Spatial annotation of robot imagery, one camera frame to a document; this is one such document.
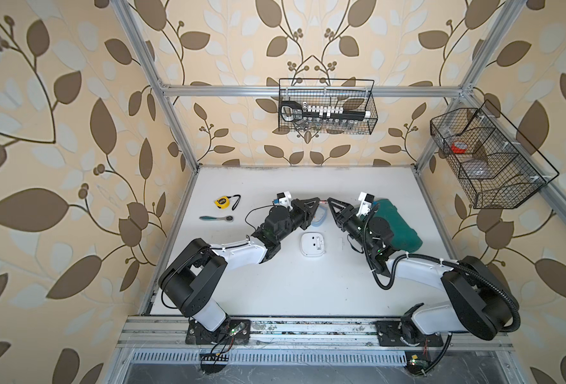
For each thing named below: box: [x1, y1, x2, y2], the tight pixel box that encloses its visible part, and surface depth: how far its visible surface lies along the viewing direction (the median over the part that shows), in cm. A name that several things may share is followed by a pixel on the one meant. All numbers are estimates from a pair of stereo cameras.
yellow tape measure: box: [214, 194, 242, 211], surface depth 107 cm
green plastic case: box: [374, 198, 423, 252], surface depth 96 cm
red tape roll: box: [450, 140, 468, 155], surface depth 84 cm
